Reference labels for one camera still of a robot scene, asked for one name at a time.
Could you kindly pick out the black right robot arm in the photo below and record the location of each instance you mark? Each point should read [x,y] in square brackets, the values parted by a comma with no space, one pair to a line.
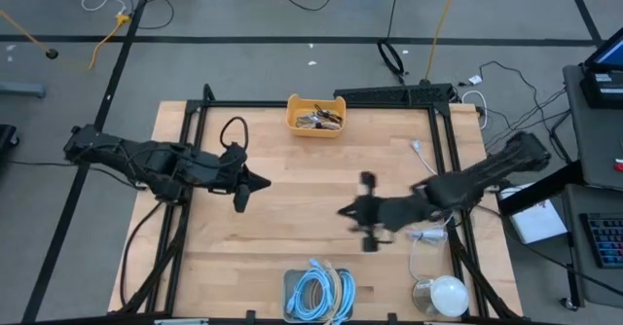
[487,174]

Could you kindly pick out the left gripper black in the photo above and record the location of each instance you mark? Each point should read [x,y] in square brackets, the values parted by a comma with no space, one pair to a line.
[233,176]

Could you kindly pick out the white box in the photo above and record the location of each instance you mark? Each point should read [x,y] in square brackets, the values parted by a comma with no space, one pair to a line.
[535,223]

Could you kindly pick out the grey metal bar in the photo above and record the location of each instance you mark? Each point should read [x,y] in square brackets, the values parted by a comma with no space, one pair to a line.
[22,90]

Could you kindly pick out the black aluminium table frame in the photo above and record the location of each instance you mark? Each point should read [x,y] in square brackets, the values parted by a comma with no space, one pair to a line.
[243,104]

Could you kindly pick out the yellow plastic bin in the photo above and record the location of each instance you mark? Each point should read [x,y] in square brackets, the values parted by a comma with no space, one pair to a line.
[294,105]

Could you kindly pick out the backlit black keyboard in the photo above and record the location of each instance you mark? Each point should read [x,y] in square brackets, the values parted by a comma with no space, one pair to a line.
[606,240]

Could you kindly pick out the laptop screen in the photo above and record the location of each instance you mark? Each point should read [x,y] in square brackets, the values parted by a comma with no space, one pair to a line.
[611,55]

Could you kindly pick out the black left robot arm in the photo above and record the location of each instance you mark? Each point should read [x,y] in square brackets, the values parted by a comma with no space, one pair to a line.
[146,157]

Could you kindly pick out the red object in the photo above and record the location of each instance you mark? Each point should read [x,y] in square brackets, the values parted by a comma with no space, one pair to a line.
[619,165]

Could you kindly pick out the white adapter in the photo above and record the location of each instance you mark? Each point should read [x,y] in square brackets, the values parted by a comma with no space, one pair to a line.
[475,79]

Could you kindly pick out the grey plastic bin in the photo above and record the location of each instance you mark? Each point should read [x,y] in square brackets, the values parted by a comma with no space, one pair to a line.
[288,278]

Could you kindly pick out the black metal bar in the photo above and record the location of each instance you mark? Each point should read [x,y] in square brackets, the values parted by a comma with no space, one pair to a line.
[540,191]

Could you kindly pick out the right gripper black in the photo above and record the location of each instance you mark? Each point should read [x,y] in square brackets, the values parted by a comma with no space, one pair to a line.
[389,213]

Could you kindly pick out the white dome lamp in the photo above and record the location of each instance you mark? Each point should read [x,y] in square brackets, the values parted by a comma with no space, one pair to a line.
[450,296]

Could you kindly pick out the grey desk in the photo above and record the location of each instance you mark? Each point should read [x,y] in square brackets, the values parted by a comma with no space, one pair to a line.
[598,140]

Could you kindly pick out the black device with label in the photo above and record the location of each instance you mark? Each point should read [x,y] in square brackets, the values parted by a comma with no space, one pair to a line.
[603,96]

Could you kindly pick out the black equipment base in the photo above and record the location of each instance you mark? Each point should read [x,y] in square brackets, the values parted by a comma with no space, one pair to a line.
[6,140]

